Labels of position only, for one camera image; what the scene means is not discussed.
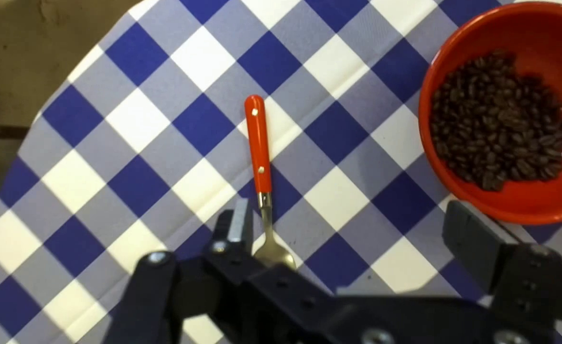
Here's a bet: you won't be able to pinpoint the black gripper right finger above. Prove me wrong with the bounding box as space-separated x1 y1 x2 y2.
441 199 525 307

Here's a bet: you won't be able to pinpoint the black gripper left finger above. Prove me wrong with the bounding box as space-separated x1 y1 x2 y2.
225 197 256 254

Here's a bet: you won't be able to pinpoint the red handled metal spoon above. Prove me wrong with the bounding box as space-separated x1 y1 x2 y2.
242 93 300 271

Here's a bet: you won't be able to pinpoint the dark coffee beans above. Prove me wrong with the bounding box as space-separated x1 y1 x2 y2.
428 51 562 193

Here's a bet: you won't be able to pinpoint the red plastic bowl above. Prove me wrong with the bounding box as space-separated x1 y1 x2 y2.
416 0 562 227

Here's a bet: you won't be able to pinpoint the blue white checked tablecloth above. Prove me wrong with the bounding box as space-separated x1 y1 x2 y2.
0 0 562 344

